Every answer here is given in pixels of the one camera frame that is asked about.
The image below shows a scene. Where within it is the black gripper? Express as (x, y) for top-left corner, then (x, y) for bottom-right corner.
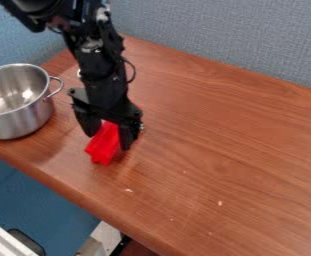
(68, 66), (143, 151)

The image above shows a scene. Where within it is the red plastic block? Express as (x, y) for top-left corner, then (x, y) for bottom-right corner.
(84, 121), (119, 165)

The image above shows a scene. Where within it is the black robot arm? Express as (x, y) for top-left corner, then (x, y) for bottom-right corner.
(0, 0), (143, 150)

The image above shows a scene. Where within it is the metal pot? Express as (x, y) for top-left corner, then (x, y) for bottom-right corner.
(0, 63), (64, 140)

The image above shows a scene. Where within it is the white table leg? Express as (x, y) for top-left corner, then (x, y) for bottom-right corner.
(75, 221), (122, 256)

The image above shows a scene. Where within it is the white appliance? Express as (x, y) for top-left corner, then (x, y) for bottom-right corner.
(0, 227), (37, 256)

